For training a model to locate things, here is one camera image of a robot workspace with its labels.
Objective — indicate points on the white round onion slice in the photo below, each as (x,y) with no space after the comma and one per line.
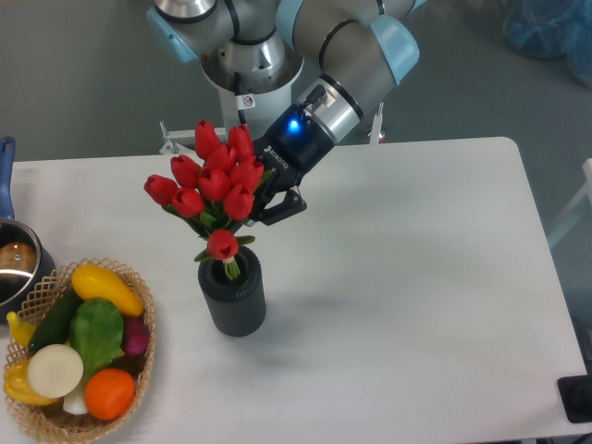
(55,371)

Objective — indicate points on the white frame at right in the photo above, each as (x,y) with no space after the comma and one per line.
(571,213)

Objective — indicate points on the black device at table edge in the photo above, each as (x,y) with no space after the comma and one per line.
(575,394)

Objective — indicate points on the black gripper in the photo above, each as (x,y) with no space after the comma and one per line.
(292,145)

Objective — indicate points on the yellow squash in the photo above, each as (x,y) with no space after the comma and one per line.
(92,282)

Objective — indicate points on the yellow banana tip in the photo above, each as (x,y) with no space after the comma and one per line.
(20,331)

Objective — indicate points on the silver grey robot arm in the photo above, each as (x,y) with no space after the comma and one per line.
(300,74)

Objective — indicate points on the woven wicker basket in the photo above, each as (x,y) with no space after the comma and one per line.
(51,424)

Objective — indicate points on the yellow bell pepper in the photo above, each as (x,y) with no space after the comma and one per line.
(18,388)

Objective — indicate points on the red tulip bouquet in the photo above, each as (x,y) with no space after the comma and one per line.
(212,196)

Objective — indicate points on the green lettuce leaf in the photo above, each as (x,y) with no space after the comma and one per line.
(96,332)

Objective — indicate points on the green cucumber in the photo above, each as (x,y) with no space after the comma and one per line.
(55,326)

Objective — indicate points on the orange fruit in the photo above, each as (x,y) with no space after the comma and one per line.
(109,393)

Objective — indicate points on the blue plastic bag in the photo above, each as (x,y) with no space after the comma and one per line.
(552,29)

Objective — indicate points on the purple red onion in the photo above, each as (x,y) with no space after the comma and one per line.
(136,337)

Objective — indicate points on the blue handled saucepan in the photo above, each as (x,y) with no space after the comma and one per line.
(24,260)

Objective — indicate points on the dark grey ribbed vase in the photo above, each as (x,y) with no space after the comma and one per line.
(237,307)

